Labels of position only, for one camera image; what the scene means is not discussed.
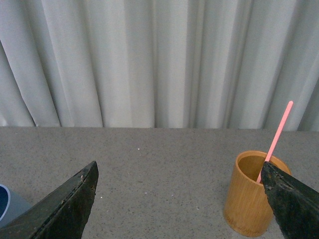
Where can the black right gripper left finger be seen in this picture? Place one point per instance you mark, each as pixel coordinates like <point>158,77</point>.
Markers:
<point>62,214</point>

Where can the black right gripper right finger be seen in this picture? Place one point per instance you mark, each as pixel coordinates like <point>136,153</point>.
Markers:
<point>294,204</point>

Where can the bamboo chopstick holder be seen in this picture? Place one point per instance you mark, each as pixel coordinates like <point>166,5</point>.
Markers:
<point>247,210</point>

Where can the blue cup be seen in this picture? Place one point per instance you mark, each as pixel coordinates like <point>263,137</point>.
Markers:
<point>12,205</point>

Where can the pink chopstick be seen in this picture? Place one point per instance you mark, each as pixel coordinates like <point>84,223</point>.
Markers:
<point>279,130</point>

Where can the grey curtain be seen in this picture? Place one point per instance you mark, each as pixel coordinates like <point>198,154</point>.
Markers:
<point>159,63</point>

